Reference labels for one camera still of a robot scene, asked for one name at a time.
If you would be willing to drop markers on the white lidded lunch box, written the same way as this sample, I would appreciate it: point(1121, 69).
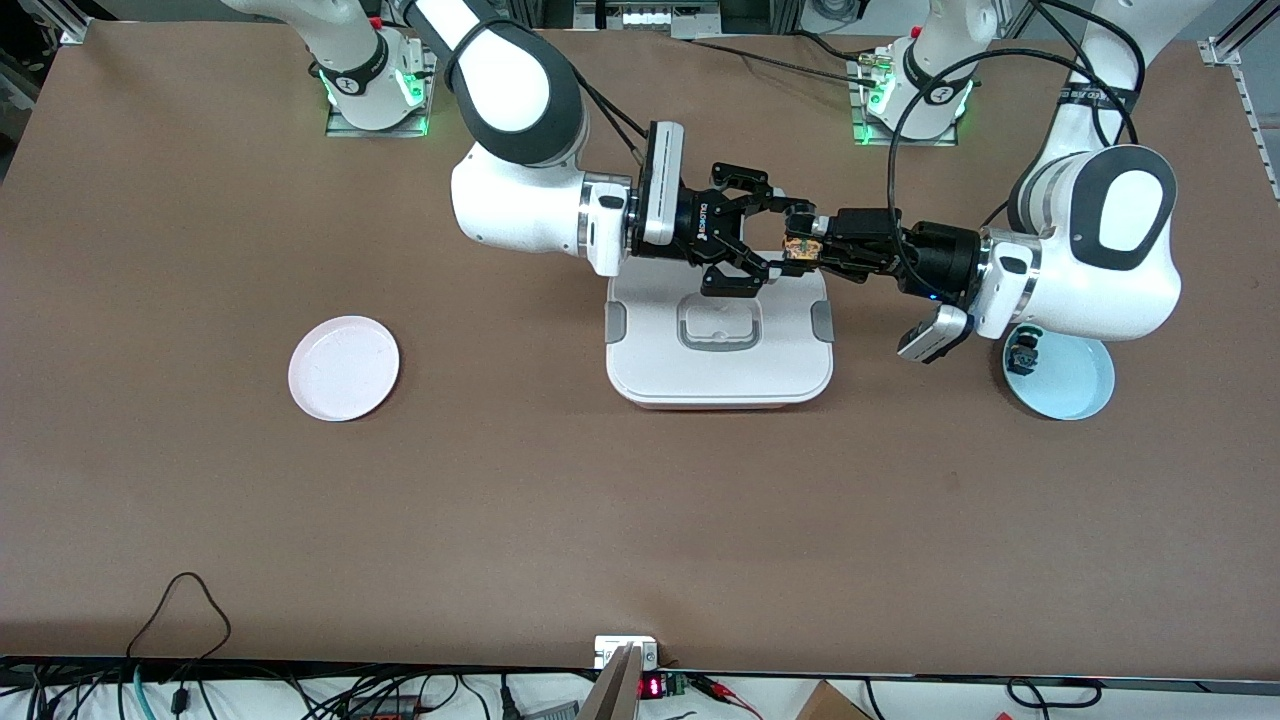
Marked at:
point(720, 375)

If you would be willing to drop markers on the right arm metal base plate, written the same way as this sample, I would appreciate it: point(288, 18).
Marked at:
point(345, 130)

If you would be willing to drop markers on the white electrical device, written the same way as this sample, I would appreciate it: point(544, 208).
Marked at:
point(655, 17)

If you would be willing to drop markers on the white mount block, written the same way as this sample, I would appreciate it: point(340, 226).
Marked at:
point(610, 650)

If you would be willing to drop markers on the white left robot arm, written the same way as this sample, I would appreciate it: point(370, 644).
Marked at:
point(1060, 290)

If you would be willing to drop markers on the orange push button switch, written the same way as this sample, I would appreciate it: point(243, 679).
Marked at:
point(800, 250)

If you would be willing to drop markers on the aluminium frame profile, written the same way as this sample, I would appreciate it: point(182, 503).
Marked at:
point(72, 25)
point(1240, 30)

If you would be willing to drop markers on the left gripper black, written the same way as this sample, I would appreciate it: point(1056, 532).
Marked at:
point(938, 257)

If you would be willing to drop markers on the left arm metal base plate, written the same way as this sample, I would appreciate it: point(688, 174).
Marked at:
point(905, 142)

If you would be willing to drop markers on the light blue round plate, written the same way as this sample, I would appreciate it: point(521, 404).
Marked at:
point(1070, 385)

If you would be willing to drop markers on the green push button switch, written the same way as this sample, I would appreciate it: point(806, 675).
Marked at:
point(1025, 355)

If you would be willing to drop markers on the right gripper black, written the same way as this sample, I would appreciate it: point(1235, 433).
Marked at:
point(696, 231)

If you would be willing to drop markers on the grey metal post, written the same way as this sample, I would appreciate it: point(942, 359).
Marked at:
point(612, 695)

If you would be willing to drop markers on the brown cardboard box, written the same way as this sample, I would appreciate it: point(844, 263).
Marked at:
point(830, 705)

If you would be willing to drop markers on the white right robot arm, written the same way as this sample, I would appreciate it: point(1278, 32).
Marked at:
point(510, 215)

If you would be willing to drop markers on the red digit display module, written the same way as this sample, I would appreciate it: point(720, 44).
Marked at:
point(655, 687)

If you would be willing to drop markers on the perforated metal rail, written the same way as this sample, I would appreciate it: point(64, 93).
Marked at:
point(1255, 130)

